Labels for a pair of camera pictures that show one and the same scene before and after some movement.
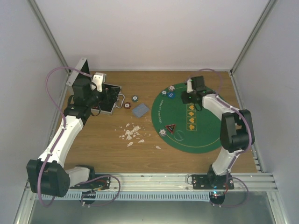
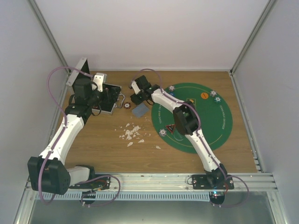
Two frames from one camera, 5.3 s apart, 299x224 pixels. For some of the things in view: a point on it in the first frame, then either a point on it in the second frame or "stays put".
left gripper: (107, 100) stays put
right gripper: (185, 100) -> (135, 101)
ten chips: (171, 87) stays put
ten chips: (162, 132) stays put
